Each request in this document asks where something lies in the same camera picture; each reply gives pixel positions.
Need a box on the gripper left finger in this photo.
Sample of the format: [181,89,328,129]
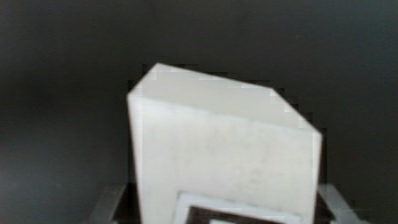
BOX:
[85,185,133,224]

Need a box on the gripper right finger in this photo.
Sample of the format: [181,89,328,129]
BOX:
[314,184,362,224]

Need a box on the white stool leg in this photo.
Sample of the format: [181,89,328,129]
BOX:
[128,64,321,224]

